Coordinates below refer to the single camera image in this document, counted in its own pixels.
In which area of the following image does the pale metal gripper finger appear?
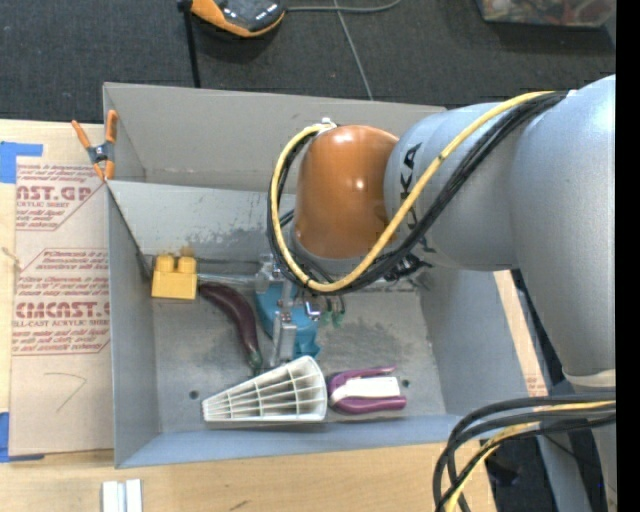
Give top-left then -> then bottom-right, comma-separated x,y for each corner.
269,319 -> 285,368
279,312 -> 300,363

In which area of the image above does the blue plastic toy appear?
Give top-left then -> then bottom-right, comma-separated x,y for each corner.
253,288 -> 322,360

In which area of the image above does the purple toy eggplant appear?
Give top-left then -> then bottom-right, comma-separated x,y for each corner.
198,281 -> 264,372

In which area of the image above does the white ribbed plastic cone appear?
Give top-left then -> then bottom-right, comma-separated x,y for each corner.
200,355 -> 329,424

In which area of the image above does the grey metal bin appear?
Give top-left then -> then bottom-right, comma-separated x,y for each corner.
102,82 -> 532,470

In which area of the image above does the purple and white clip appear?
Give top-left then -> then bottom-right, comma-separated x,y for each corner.
326,365 -> 408,416

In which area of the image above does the yellow toy brick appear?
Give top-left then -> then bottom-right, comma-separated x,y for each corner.
150,253 -> 199,302

